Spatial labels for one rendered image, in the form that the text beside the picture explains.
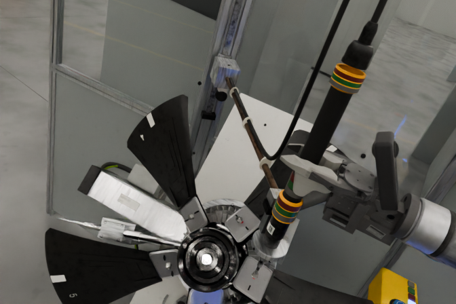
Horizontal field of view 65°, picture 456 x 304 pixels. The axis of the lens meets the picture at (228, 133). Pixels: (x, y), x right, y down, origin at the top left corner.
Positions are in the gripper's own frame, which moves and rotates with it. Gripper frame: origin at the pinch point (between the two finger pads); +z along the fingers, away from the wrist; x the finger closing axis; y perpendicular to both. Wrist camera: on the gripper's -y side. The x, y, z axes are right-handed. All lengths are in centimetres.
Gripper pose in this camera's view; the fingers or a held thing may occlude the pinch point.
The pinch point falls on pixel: (293, 150)
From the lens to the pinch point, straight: 59.4
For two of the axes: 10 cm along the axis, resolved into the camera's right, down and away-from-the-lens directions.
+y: -2.7, 8.3, 4.9
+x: 4.0, -3.7, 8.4
